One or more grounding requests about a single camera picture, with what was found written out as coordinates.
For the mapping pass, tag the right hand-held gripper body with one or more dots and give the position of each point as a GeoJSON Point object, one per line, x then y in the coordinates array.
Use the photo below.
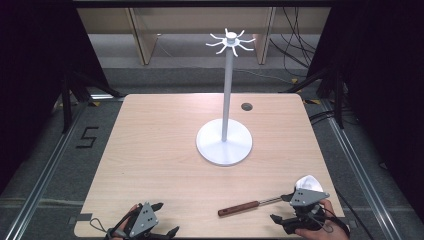
{"type": "Point", "coordinates": [306, 197]}

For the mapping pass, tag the dark curtain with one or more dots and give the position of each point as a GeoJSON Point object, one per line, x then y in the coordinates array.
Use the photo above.
{"type": "Point", "coordinates": [33, 83]}
{"type": "Point", "coordinates": [383, 83]}

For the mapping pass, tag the white hook stand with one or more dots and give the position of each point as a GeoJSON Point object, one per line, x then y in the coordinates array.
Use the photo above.
{"type": "Point", "coordinates": [224, 146]}

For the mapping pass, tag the person's left hand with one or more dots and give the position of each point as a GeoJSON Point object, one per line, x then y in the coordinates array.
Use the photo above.
{"type": "Point", "coordinates": [117, 233]}

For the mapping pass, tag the aluminium floor rail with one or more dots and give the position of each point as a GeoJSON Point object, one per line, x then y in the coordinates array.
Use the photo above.
{"type": "Point", "coordinates": [356, 160]}
{"type": "Point", "coordinates": [43, 176]}

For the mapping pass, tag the person's right hand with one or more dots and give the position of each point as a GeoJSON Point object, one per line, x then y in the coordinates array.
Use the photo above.
{"type": "Point", "coordinates": [330, 233]}

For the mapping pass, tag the light wooden desk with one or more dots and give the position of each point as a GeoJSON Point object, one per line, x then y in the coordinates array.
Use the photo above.
{"type": "Point", "coordinates": [143, 36]}

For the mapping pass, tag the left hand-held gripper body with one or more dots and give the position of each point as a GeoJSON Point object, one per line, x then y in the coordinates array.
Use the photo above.
{"type": "Point", "coordinates": [143, 220]}

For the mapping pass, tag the black tripod stand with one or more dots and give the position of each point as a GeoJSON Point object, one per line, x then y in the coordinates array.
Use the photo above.
{"type": "Point", "coordinates": [66, 106]}
{"type": "Point", "coordinates": [338, 100]}

